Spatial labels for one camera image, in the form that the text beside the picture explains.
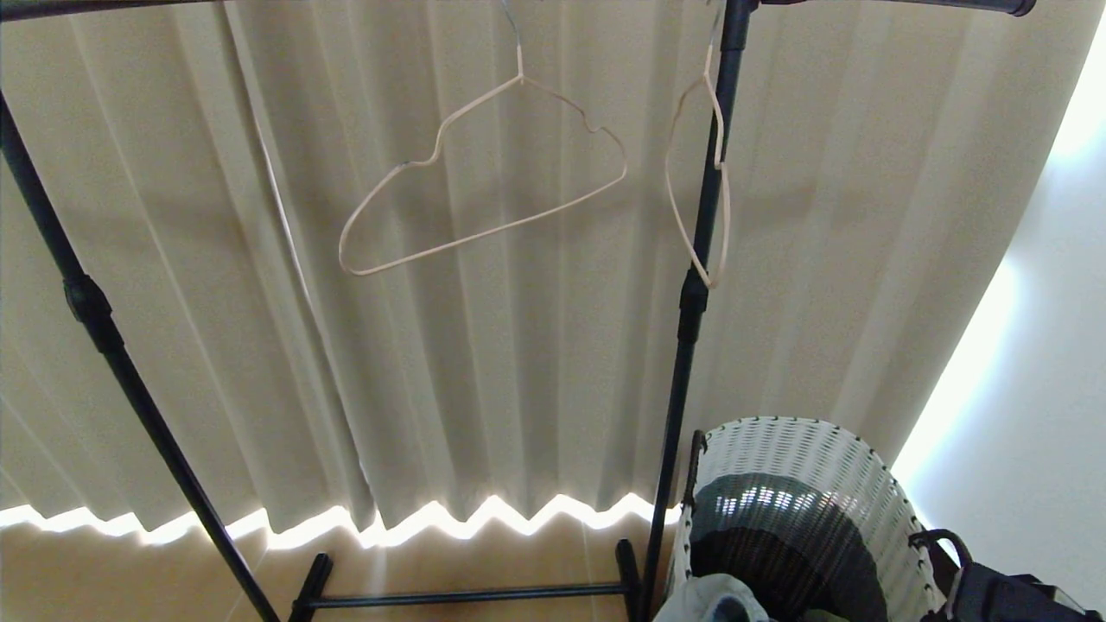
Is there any pink clothes hanger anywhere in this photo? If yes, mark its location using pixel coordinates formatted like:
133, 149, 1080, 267
339, 0, 629, 277
665, 0, 732, 290

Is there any black clothes rack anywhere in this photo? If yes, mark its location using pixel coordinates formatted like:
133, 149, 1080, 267
0, 0, 1038, 622

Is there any white laundry basket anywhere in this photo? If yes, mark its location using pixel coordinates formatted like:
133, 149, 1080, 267
665, 416, 973, 622

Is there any beige curtain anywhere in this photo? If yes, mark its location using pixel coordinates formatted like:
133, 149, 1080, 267
0, 0, 1106, 554

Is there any pale grey garment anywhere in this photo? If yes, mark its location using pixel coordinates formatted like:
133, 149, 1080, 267
654, 574, 770, 622

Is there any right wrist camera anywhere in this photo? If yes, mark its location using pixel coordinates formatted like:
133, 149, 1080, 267
925, 557, 1106, 622

